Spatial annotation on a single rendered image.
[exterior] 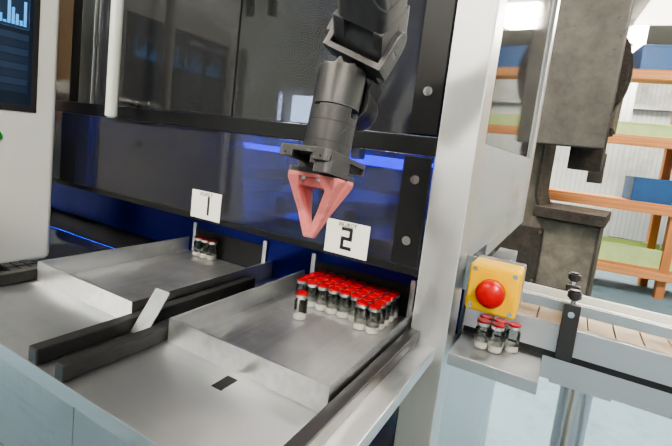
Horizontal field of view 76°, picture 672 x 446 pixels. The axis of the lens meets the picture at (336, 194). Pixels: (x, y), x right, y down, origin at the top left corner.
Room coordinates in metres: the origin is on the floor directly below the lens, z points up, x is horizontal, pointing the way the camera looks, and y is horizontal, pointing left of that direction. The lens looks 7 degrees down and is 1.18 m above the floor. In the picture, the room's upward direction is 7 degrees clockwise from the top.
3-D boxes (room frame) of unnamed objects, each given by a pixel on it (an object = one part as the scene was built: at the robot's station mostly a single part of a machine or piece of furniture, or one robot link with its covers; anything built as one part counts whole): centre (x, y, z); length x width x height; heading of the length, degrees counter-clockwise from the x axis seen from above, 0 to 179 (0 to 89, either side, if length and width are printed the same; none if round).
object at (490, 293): (0.61, -0.24, 0.99); 0.04 x 0.04 x 0.04; 62
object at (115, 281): (0.82, 0.31, 0.90); 0.34 x 0.26 x 0.04; 152
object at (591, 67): (3.86, -1.93, 1.34); 1.41 x 1.22 x 2.67; 68
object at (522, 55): (1.09, -0.42, 1.51); 0.85 x 0.01 x 0.59; 152
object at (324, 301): (0.74, -0.03, 0.90); 0.18 x 0.02 x 0.05; 62
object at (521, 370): (0.68, -0.29, 0.87); 0.14 x 0.13 x 0.02; 152
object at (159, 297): (0.55, 0.27, 0.91); 0.14 x 0.03 x 0.06; 152
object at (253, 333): (0.66, 0.01, 0.90); 0.34 x 0.26 x 0.04; 152
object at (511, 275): (0.65, -0.26, 1.00); 0.08 x 0.07 x 0.07; 152
